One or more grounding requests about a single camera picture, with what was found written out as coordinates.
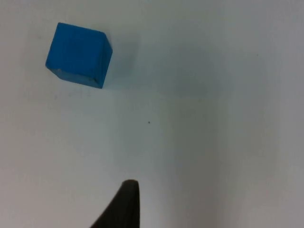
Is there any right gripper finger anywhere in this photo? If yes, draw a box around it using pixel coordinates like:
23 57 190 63
89 180 141 228

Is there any blue cube block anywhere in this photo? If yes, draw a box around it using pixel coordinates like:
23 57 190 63
45 22 113 90

